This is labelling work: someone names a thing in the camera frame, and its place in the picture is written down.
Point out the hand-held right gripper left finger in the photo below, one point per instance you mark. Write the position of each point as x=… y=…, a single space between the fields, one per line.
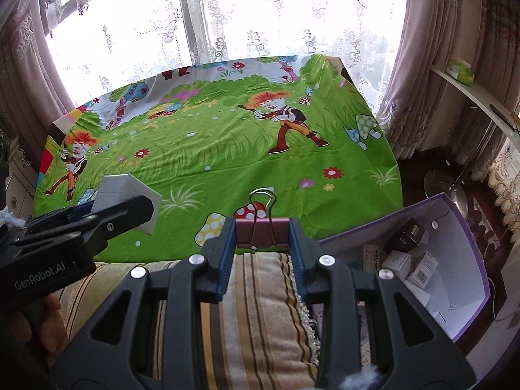
x=227 y=252

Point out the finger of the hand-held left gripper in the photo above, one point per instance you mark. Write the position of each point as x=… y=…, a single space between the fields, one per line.
x=81 y=212
x=122 y=219

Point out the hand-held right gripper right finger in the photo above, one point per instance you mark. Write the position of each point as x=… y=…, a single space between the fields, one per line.
x=298 y=252

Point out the silver box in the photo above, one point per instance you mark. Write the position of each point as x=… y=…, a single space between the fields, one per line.
x=130 y=199

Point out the pink binder clip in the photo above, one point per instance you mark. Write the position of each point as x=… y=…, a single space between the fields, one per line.
x=262 y=231

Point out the white box with grey print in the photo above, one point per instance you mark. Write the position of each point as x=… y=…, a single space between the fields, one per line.
x=371 y=256

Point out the black box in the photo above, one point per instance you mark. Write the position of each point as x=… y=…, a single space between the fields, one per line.
x=408 y=231

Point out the white barcode box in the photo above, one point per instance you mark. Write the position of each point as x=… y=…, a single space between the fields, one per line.
x=422 y=270

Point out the purple cardboard storage box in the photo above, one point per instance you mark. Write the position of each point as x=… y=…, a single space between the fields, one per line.
x=459 y=252

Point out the person's left hand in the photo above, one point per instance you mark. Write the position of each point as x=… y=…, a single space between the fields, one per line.
x=44 y=325

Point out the striped plush blanket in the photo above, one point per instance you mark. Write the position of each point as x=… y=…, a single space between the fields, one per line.
x=260 y=292

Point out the cream carved nightstand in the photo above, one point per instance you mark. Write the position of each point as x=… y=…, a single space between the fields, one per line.
x=16 y=187

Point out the green cartoon printed bedsheet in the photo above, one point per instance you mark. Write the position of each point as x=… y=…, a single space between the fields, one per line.
x=203 y=150

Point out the plain mauve curtain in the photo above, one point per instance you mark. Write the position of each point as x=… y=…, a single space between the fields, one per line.
x=24 y=69

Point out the sheer floral lace curtain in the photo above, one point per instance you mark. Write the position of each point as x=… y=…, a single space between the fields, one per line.
x=252 y=40

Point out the cream embroidered lace curtain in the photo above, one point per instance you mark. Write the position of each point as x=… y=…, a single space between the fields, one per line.
x=505 y=178

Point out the white round side table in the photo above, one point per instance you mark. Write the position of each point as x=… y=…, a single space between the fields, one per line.
x=467 y=89

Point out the green tissue pack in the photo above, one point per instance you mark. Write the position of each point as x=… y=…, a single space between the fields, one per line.
x=461 y=73

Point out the mauve patterned curtain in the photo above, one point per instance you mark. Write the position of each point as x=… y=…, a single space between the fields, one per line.
x=438 y=28

